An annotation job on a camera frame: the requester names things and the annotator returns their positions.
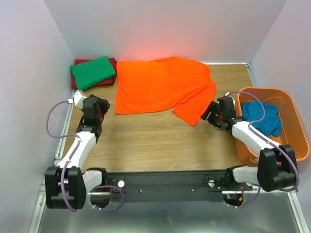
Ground orange t shirt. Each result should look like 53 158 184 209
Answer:
115 56 216 126

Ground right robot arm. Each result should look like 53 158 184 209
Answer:
201 96 300 192

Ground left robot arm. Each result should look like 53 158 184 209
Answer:
44 90 110 212

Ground blue crumpled t shirt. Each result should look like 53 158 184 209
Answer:
241 101 282 137

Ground dark red folded t shirt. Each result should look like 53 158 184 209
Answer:
71 58 117 90

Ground green folded t shirt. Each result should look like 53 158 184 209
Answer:
70 56 116 90

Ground orange plastic laundry basket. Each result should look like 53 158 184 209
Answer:
235 87 310 166

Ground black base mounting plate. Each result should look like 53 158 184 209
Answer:
89 170 253 209

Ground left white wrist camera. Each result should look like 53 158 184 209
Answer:
67 90 87 109

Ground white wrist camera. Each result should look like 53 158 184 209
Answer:
67 90 87 109
225 91 236 105

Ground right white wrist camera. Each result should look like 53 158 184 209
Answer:
225 91 236 105

